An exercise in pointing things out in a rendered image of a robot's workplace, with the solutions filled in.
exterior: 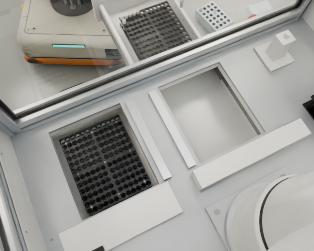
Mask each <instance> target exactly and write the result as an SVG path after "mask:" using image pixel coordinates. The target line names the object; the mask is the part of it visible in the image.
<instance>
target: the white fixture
mask: <svg viewBox="0 0 314 251"><path fill-rule="evenodd" d="M295 41H296V39H295V38H294V37H293V35H292V34H291V32H290V31H289V30H286V31H283V32H281V33H279V34H276V35H275V36H274V38H273V40H272V41H269V42H267V43H264V44H262V45H260V46H257V47H255V48H254V51H255V52H256V53H257V55H258V56H259V57H260V59H261V60H262V62H263V63H264V64H265V66H266V67H267V69H268V70H269V71H270V72H273V71H275V70H277V69H279V68H282V67H284V66H286V65H288V64H291V63H293V62H294V59H293V58H292V56H291V55H290V54H289V53H288V50H289V49H290V48H291V46H292V45H293V44H294V42H295Z"/></svg>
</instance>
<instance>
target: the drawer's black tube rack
mask: <svg viewBox="0 0 314 251"><path fill-rule="evenodd" d="M61 147H62V149H63V152H64V154H65V157H66V159H67V162H68V165H69V167H70V170H71V172H72V175H73V177H74V180H75V182H76V185H77V188H78V190H79V193H80V195H81V198H82V200H83V203H84V206H85V208H86V211H87V213H88V216H90V217H91V216H93V215H95V214H97V213H99V212H101V211H103V210H106V209H108V208H110V207H112V206H114V205H116V204H118V203H120V202H122V201H125V200H127V199H129V198H131V197H133V196H135V195H137V194H139V193H141V192H143V191H145V190H147V189H149V188H151V187H152V183H151V181H150V179H149V176H148V174H147V172H146V170H145V168H144V166H143V164H142V162H141V160H140V158H139V156H138V154H137V152H136V150H135V147H134V145H133V143H132V141H131V139H130V137H129V135H128V133H127V131H126V129H125V127H124V125H123V123H122V121H121V120H120V121H116V122H115V123H113V124H111V125H108V126H106V127H104V128H101V129H99V130H97V131H94V132H91V133H89V134H87V135H85V136H82V137H80V138H78V139H75V140H73V141H71V142H68V143H65V144H64V145H62V146H61Z"/></svg>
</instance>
